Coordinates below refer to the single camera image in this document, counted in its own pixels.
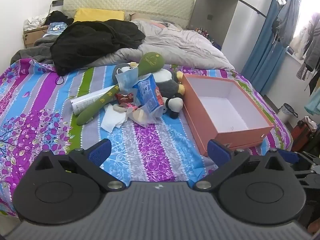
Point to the pink pillow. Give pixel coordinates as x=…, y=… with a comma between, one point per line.
x=147, y=17

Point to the yellow pillow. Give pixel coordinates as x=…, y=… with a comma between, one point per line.
x=100, y=15

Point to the dark grey blanket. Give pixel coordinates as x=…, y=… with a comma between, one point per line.
x=27, y=53

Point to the white trash bin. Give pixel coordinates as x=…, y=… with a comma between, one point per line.
x=286, y=113

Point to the white crumpled cloth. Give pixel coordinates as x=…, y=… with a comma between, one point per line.
x=33, y=22

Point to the white tube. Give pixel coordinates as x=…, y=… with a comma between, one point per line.
x=85, y=101

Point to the orange cardboard box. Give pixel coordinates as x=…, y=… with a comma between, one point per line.
x=197, y=120

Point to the green plush hammer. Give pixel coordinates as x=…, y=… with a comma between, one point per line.
x=150, y=63

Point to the grey penguin plush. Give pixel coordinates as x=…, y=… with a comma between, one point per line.
x=165, y=80

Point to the cardboard box nightstand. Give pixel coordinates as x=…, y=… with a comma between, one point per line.
x=31, y=37

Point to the black clothing pile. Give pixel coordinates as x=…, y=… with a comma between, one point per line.
x=87, y=42

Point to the wall socket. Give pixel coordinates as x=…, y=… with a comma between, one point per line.
x=57, y=3

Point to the grey wardrobe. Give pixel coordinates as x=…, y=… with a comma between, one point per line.
x=225, y=17

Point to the row of small bottles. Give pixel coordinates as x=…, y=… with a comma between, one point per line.
x=203, y=31

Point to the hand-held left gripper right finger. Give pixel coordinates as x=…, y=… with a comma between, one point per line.
x=218, y=153

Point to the cream quilted headboard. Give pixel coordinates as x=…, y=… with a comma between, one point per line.
x=125, y=2

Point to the red suitcase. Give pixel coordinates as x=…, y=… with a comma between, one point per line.
x=301, y=135

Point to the red snack packet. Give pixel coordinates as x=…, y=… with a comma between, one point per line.
x=125, y=98
x=132, y=107

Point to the white tissue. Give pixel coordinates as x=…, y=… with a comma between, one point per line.
x=112, y=120

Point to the small panda plush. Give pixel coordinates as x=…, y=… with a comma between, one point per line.
x=175, y=103

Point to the blue snack packet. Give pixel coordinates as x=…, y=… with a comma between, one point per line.
x=147, y=92

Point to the blue face mask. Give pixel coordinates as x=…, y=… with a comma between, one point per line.
x=126, y=80

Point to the blue-grey hanging garment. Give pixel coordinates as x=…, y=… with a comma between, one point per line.
x=287, y=20

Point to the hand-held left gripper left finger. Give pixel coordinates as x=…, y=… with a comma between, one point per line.
x=101, y=152

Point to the white hanging jacket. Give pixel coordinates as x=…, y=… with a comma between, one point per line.
x=301, y=40

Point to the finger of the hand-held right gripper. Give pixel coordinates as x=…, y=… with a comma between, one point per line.
x=287, y=156

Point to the grey striped hanging jacket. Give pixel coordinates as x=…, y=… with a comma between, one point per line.
x=313, y=50

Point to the blue curtain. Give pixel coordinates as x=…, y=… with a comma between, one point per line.
x=265, y=55

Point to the translucent white toy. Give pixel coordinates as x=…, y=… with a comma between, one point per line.
x=143, y=117

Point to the grey duvet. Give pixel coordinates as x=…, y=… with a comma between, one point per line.
x=175, y=47

